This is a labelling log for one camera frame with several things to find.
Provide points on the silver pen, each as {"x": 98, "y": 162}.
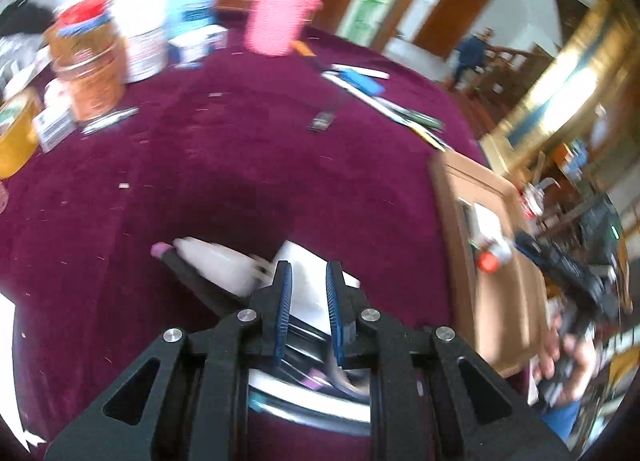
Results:
{"x": 110, "y": 120}

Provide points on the pink knitted basket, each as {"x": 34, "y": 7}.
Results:
{"x": 275, "y": 16}

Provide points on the yellow tape roll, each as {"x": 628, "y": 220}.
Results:
{"x": 15, "y": 141}

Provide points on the green pen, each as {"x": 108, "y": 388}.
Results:
{"x": 420, "y": 118}

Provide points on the brown wooden door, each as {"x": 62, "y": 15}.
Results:
{"x": 450, "y": 16}

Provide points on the wooden staircase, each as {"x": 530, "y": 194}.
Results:
{"x": 500, "y": 86}

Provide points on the person's right hand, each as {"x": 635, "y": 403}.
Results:
{"x": 575, "y": 366}

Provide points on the black cloth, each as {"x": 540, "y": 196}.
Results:
{"x": 20, "y": 16}

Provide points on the round metal dish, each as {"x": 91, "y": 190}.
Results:
{"x": 310, "y": 411}

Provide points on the clear jar red lid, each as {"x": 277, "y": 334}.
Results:
{"x": 95, "y": 81}

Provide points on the gold cabinet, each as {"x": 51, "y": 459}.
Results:
{"x": 550, "y": 86}

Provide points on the black pen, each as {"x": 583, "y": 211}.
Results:
{"x": 322, "y": 121}

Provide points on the small white blue box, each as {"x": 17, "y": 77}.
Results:
{"x": 197, "y": 46}

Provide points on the white marker pen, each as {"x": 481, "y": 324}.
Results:
{"x": 220, "y": 266}

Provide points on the short white pen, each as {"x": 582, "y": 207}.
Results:
{"x": 370, "y": 73}

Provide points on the orange pen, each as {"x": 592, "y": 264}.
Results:
{"x": 303, "y": 48}

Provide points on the white square box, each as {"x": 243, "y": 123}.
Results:
{"x": 487, "y": 221}

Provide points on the black marker pink cap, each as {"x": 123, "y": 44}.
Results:
{"x": 187, "y": 275}

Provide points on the white bottle orange cap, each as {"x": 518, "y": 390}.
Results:
{"x": 492, "y": 256}

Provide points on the dark blue jacket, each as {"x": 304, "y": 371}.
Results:
{"x": 472, "y": 53}

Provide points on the blue snack packet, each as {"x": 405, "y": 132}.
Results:
{"x": 192, "y": 1}

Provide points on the long white pen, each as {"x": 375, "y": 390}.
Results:
{"x": 350, "y": 89}

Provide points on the white can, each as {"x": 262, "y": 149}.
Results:
{"x": 145, "y": 41}

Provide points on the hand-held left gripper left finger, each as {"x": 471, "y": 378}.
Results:
{"x": 284, "y": 301}

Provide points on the cardboard box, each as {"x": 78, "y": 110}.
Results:
{"x": 520, "y": 321}

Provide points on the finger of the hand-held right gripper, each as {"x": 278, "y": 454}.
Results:
{"x": 532, "y": 248}

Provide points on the small white labelled box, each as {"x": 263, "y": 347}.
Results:
{"x": 52, "y": 128}

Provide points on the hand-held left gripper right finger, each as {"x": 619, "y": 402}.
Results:
{"x": 332, "y": 301}

